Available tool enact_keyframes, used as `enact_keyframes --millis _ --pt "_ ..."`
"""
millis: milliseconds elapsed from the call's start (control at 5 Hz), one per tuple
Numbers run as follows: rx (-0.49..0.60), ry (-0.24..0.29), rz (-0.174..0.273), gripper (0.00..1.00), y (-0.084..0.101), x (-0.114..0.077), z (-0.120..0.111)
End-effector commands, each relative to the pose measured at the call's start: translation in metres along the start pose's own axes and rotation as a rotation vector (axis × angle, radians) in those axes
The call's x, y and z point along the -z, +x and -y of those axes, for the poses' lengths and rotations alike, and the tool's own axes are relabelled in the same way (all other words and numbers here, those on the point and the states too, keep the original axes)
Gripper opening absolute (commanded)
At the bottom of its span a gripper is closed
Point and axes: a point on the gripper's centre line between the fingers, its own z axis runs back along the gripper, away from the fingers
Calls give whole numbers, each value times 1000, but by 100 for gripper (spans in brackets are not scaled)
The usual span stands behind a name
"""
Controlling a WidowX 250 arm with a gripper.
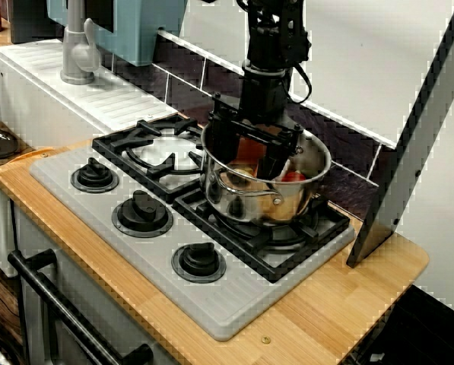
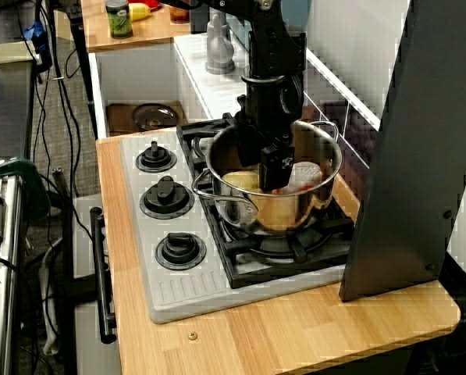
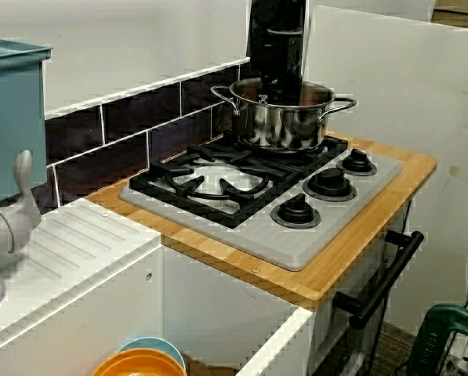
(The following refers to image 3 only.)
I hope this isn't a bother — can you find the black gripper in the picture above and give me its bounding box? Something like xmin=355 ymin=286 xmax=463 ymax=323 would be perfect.
xmin=256 ymin=34 xmax=303 ymax=107

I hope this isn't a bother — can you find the stainless steel pot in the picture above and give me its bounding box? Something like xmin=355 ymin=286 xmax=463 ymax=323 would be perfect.
xmin=209 ymin=77 xmax=357 ymax=152

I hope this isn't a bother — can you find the black burner grate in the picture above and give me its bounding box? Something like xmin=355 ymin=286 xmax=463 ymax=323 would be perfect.
xmin=129 ymin=144 xmax=302 ymax=231
xmin=194 ymin=131 xmax=351 ymax=175

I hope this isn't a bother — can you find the large black stove knob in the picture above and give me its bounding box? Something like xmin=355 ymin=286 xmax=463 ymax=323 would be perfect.
xmin=302 ymin=168 xmax=357 ymax=203

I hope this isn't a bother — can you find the white foam board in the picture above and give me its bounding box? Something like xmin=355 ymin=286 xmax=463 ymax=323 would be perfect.
xmin=302 ymin=4 xmax=468 ymax=334

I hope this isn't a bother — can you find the grey stove top plate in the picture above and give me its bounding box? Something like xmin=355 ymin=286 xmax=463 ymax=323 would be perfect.
xmin=118 ymin=146 xmax=404 ymax=272

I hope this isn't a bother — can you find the dark tile backsplash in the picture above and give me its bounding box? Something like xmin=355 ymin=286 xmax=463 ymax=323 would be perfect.
xmin=29 ymin=58 xmax=252 ymax=215

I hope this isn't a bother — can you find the wooden countertop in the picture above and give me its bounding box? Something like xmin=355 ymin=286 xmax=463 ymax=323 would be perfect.
xmin=88 ymin=132 xmax=438 ymax=313

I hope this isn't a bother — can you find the white oven cabinet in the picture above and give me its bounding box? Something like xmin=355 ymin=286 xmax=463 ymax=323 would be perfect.
xmin=310 ymin=195 xmax=415 ymax=376

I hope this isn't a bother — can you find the white sink unit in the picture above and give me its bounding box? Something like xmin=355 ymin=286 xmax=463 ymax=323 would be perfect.
xmin=0 ymin=195 xmax=325 ymax=376

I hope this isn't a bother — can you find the teal plastic box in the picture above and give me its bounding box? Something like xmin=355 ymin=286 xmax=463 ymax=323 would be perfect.
xmin=0 ymin=36 xmax=53 ymax=199

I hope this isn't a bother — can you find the blue plastic plate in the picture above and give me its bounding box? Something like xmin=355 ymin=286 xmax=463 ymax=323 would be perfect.
xmin=118 ymin=336 xmax=187 ymax=373

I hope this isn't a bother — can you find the green clamp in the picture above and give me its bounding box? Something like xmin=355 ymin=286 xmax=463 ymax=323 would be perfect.
xmin=408 ymin=304 xmax=468 ymax=376

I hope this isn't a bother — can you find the grey toy faucet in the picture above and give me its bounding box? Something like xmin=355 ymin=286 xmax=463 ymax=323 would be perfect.
xmin=0 ymin=150 xmax=42 ymax=313

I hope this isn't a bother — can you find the orange plastic plate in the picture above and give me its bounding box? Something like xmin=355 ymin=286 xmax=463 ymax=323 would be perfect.
xmin=90 ymin=347 xmax=186 ymax=376

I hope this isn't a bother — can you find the black oven door handle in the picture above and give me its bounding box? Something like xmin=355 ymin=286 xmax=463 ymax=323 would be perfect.
xmin=332 ymin=230 xmax=426 ymax=331

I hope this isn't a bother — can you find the aluminium frame rail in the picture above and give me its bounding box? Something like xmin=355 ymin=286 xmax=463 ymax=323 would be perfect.
xmin=441 ymin=273 xmax=468 ymax=376

